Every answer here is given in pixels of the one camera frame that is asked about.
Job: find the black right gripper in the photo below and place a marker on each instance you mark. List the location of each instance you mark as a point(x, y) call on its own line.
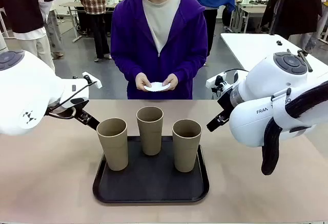
point(225, 104)

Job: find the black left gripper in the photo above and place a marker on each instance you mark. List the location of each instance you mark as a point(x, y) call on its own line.
point(81, 115)

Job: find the tall beige tumbler cup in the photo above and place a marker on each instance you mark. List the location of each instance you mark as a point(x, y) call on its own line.
point(150, 137)
point(185, 152)
point(115, 147)

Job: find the person's right forearm purple sleeve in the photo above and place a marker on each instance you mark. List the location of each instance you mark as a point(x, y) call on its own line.
point(123, 67)

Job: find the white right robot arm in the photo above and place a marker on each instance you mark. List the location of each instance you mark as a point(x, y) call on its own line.
point(256, 121)

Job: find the person's left forearm purple sleeve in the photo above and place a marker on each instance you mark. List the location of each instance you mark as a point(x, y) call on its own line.
point(191, 67)

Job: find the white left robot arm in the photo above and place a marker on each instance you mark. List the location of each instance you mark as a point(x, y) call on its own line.
point(25, 93)

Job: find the person's left hand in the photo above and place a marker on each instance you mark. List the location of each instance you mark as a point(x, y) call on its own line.
point(173, 81)

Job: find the person's right hand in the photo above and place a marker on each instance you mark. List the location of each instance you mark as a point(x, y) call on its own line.
point(142, 81)

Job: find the black plastic serving tray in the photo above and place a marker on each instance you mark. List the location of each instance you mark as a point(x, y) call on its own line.
point(153, 183)

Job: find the person in purple hoodie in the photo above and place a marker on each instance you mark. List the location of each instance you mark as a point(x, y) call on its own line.
point(133, 42)

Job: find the person in grey trousers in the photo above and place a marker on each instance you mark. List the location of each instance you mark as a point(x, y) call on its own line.
point(53, 29)

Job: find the small black knob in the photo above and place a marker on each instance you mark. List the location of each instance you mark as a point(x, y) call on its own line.
point(279, 42)

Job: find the black rod tool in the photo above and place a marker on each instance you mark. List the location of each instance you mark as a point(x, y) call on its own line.
point(305, 60)

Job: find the grey office desk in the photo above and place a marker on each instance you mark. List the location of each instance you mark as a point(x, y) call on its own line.
point(68, 4)
point(253, 7)

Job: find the person in black top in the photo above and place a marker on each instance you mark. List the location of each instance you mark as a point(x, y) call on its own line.
point(23, 3)

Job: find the person in dark coat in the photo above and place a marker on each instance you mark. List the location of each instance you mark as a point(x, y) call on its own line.
point(289, 8)

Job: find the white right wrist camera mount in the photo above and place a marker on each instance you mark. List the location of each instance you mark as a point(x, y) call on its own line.
point(212, 80)

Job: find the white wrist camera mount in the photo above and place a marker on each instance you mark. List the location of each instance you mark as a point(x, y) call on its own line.
point(87, 76)
point(212, 80)

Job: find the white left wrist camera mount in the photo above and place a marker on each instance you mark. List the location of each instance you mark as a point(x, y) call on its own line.
point(87, 76)

